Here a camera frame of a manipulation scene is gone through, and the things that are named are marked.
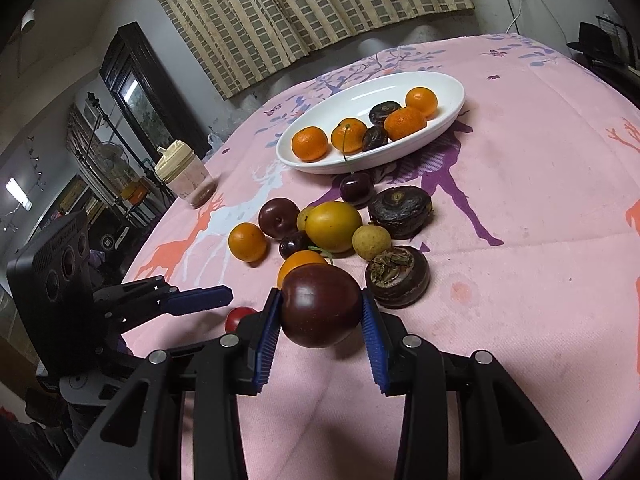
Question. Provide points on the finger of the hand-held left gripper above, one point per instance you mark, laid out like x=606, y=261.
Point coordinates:
x=200, y=294
x=190, y=309

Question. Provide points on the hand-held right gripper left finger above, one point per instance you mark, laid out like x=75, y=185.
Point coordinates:
x=266, y=345

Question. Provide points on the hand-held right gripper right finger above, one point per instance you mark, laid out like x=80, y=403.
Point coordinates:
x=376, y=350

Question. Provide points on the large dark red plum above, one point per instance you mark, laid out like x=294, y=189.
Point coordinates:
x=320, y=305

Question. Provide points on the white oval plate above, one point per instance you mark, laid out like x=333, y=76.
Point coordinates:
x=367, y=92

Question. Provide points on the red cherry tomato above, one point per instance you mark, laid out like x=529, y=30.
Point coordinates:
x=237, y=317

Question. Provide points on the orange mandarin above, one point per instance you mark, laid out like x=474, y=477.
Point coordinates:
x=247, y=242
x=406, y=124
x=310, y=143
x=421, y=101
x=347, y=136
x=300, y=260

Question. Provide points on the large dark water chestnut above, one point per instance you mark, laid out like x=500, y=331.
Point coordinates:
x=397, y=277
x=400, y=211

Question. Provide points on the fluorescent tube lamp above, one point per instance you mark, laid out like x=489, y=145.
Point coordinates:
x=19, y=194

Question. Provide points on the pale yellow longan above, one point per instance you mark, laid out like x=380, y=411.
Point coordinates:
x=371, y=242

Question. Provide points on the small dark red plum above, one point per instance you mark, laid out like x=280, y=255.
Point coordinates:
x=278, y=217

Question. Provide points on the plastic jar with beige lid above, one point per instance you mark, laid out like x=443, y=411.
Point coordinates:
x=184, y=175

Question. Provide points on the small yellow-green longan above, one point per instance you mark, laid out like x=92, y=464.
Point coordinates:
x=302, y=219

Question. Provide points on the yellow oval fruit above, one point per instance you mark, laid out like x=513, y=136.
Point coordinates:
x=333, y=226

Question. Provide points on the standing fan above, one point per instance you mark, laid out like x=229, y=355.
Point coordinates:
x=112, y=155

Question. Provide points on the dark cherry with stem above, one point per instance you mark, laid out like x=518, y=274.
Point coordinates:
x=356, y=189

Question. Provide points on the dark framed mirror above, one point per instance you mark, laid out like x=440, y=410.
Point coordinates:
x=145, y=95

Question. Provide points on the small dark water chestnut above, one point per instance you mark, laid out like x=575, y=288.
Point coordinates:
x=375, y=139
x=383, y=112

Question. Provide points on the pink printed tablecloth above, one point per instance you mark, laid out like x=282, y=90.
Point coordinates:
x=525, y=185

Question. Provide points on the black hat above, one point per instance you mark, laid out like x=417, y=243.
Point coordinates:
x=595, y=40

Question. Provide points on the bamboo wall mat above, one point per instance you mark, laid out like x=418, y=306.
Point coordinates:
x=300, y=5

